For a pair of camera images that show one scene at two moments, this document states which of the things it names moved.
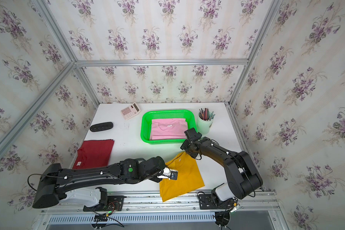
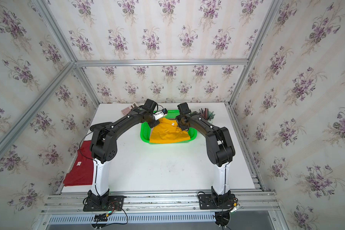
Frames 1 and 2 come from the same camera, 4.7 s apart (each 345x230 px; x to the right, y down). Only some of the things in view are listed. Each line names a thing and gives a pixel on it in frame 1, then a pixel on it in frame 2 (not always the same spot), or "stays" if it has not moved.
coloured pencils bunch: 205,115 stays
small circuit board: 100,218 stays
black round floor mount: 222,218 stays
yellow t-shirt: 189,177 to 167,131
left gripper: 167,170 to 153,126
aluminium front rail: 260,202 stays
